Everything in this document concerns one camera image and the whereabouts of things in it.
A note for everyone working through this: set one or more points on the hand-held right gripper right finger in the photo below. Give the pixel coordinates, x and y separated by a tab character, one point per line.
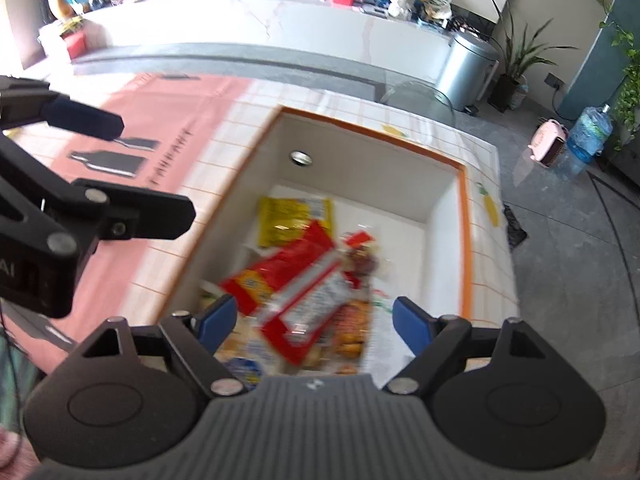
410	322

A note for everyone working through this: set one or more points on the blue water bottle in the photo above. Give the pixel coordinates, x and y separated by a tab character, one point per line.
587	135

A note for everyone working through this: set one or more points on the orange cardboard box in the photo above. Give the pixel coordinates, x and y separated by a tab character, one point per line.
350	185

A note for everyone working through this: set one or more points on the white newsprint snack packet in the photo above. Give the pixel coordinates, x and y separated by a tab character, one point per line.
387	340

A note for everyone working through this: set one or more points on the red snack packet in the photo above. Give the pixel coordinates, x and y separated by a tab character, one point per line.
300	280

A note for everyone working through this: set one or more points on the silver trash can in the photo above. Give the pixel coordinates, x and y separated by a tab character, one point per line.
462	70

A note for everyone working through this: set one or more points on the black wall socket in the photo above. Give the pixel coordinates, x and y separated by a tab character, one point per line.
555	81

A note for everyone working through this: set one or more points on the clear vacuum pack orange snack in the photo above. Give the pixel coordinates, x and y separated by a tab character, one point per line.
350	335

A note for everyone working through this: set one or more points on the climbing vine plant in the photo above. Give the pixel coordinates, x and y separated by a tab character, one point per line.
627	85

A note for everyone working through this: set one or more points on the small red box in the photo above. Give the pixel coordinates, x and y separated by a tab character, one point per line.
75	45

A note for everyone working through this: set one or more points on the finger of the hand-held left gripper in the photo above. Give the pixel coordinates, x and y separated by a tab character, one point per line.
150	215
85	117

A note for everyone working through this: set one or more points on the small pink heater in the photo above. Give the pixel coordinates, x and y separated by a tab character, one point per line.
547	142

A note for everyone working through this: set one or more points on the tall green potted plant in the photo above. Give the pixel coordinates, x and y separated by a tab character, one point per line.
520	70

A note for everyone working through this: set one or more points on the yellow snack packet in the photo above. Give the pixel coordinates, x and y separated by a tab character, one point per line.
290	220

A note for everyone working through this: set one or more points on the clear glass chair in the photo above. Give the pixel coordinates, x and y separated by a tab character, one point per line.
425	97

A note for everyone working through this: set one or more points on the floral printed fan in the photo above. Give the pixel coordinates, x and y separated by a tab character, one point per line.
439	0

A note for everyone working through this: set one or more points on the black plastic bag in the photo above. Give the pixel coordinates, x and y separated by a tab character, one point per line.
515	225

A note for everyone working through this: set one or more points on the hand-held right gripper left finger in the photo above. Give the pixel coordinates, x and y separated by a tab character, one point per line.
220	320

